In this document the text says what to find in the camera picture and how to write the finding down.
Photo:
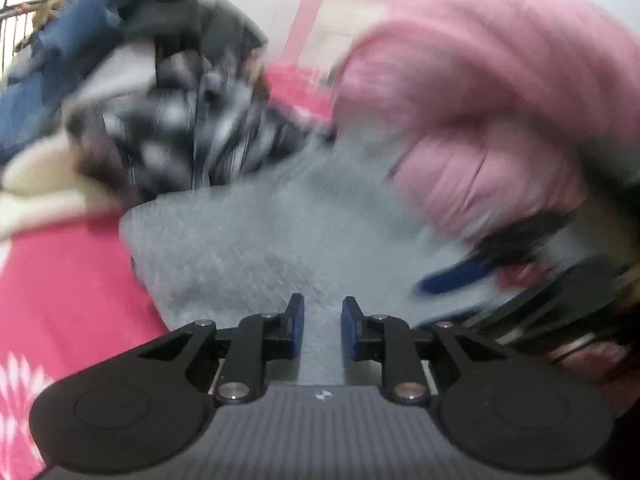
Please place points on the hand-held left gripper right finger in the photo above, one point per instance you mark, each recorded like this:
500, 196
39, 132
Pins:
350, 330

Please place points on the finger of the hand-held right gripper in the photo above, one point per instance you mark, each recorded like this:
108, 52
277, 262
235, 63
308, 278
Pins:
455, 277

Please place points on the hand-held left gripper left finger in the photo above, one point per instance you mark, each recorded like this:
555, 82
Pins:
296, 325

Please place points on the grey sweatshirt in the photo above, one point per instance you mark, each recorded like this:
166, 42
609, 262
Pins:
275, 240

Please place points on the person's right forearm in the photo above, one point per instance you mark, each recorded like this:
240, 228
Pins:
500, 110

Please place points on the dark plaid shirt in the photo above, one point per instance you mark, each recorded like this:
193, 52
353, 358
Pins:
200, 125

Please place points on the pink floral blanket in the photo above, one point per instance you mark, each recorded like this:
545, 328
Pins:
65, 285

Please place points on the pink headboard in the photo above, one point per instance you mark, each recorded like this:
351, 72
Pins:
310, 25

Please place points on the cream fleece garment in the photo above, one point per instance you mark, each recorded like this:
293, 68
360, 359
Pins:
40, 180

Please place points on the white cloth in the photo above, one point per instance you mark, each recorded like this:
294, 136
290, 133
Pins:
120, 75

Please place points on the black garment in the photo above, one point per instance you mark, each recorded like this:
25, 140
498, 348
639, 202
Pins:
160, 15

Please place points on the blue jeans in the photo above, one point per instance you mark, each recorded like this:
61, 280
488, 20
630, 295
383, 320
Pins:
30, 110

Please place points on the balcony railing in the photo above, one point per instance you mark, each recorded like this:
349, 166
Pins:
20, 6

